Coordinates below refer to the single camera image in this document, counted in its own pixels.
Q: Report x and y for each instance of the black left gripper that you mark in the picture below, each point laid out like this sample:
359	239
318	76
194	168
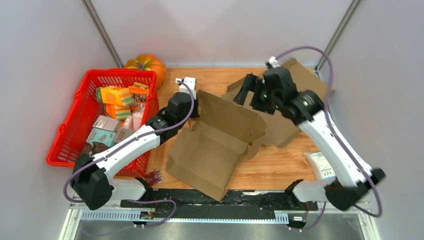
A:
195	114

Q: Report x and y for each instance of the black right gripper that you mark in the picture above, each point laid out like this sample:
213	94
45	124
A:
249	84

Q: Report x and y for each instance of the brown cardboard box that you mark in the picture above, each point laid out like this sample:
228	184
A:
205	154

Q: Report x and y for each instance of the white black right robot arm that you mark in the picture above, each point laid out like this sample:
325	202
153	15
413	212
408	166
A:
354	178

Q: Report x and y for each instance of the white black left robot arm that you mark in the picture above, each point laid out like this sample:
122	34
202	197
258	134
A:
90	182

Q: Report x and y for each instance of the orange snack box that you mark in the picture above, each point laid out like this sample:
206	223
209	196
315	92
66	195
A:
139	92

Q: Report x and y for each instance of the teal cookie box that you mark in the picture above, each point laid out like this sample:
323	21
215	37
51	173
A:
101	136

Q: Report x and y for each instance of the flat brown cardboard sheet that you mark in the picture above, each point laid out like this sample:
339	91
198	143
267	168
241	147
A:
283	126

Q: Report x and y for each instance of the orange pumpkin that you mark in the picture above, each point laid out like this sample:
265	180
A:
149	62

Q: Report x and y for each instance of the orange sponge pack upper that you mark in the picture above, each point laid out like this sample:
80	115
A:
119	96

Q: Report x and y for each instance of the orange sponge pack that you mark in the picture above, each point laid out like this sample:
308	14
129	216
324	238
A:
117	112
119	96

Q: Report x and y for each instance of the orange sponge pack lower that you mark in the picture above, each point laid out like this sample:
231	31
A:
117	112

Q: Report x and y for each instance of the grey pink packet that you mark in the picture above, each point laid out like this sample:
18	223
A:
131	124

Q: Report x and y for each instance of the dark red snack packet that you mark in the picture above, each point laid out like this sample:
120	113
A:
154	177

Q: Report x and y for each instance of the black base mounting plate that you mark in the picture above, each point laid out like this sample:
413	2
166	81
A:
235	205

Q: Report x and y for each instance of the brown netted item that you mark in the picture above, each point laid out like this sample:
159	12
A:
94	148

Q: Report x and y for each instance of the white blue pouch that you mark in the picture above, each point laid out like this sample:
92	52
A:
321	168

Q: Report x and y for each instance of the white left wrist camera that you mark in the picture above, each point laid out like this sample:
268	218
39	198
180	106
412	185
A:
187	85

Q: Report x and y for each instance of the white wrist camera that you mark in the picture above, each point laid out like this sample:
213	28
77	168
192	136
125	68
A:
187	85
272	62

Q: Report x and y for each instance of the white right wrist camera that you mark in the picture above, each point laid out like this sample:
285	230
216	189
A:
272	62

